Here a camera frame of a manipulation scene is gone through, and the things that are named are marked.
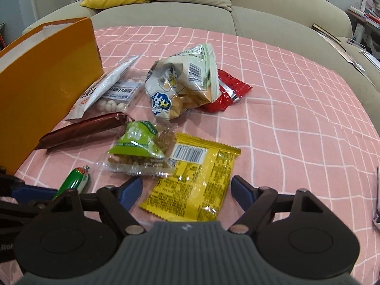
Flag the red snack packet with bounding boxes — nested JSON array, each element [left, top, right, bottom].
[[199, 69, 253, 113]]

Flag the beige sofa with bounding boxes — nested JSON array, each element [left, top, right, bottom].
[[22, 0, 380, 95]]

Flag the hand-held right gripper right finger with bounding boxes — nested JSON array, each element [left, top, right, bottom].
[[231, 175, 325, 235]]

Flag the green sausage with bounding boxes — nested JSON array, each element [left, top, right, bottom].
[[53, 166, 91, 201]]

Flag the loose papers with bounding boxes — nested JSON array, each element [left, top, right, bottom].
[[319, 33, 380, 79]]

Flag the orange cardboard box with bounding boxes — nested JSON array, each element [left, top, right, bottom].
[[0, 17, 104, 176]]

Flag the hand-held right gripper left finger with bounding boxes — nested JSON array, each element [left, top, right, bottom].
[[53, 176, 147, 236]]

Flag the white and green chip bag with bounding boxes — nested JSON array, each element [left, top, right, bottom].
[[144, 44, 222, 121]]

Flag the pink checked tablecloth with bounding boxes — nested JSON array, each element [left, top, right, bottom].
[[0, 25, 380, 285]]

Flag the yellow snack packet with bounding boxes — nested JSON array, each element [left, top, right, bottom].
[[139, 133, 242, 223]]

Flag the clear acrylic stand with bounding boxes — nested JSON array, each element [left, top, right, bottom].
[[347, 37, 368, 50]]

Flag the green raisin packet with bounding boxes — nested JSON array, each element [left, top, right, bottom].
[[96, 120, 179, 179]]

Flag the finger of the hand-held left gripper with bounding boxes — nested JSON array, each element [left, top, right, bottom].
[[0, 166, 59, 201], [0, 200, 54, 224]]

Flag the dark book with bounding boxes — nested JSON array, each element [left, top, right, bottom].
[[312, 23, 342, 43]]

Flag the stack of books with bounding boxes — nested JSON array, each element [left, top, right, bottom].
[[346, 0, 380, 30]]

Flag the clear packet of white balls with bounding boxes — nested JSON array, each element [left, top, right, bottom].
[[66, 54, 145, 122]]

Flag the brown snack bar packet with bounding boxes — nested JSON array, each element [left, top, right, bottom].
[[35, 112, 132, 152]]

